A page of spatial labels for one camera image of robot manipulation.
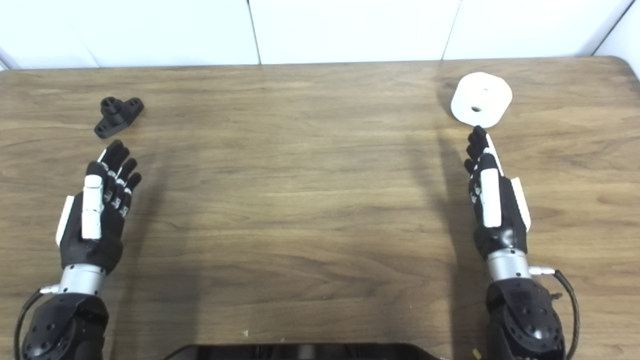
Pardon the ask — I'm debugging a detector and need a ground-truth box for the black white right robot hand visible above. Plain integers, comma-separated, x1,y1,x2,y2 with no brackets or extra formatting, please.
463,125,532,261

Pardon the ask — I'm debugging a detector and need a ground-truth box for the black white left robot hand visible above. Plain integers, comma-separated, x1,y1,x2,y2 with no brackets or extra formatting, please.
55,140,143,276

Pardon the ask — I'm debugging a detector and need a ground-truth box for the black flanged holder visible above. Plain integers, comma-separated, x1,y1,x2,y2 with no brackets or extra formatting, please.
94,96,145,139

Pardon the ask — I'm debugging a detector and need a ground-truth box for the round white plastic piece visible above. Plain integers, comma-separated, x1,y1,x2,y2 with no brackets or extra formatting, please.
450,72,514,129

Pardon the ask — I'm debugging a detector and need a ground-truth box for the black robot torso edge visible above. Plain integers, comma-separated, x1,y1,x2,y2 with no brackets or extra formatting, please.
162,342,441,360

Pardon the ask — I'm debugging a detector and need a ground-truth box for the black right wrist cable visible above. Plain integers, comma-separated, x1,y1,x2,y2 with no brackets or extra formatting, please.
529,266,581,360

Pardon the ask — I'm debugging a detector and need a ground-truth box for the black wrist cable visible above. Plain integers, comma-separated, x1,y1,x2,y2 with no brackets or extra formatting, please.
529,266,581,360
14,285,61,360

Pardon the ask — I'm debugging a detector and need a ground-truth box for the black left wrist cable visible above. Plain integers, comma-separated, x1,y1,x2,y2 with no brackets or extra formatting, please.
14,285,61,360

